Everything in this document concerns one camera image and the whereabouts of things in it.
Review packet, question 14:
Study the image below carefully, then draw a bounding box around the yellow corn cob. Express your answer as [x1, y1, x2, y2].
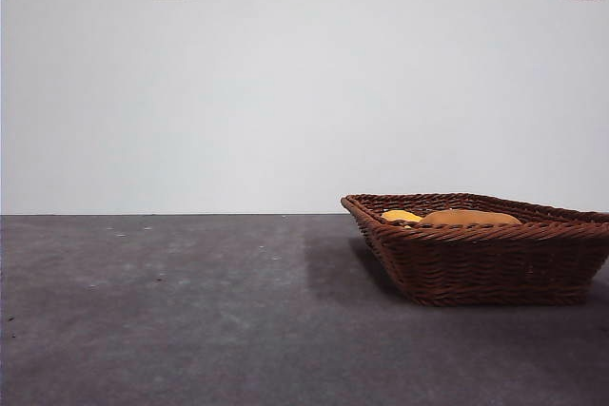
[381, 208, 424, 224]

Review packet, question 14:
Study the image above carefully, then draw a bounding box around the brown potato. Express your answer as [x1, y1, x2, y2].
[418, 208, 523, 227]

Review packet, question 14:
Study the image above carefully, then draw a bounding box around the brown wicker basket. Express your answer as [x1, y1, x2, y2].
[340, 192, 609, 308]

